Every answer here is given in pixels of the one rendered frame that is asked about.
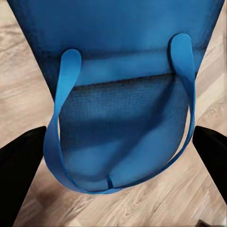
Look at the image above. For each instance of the sandal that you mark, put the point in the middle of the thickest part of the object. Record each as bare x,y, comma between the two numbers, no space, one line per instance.
122,76

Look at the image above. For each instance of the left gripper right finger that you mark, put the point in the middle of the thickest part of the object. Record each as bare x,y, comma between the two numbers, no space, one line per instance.
212,148

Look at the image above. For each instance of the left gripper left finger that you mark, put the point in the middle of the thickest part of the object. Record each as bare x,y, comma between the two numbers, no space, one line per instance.
19,161

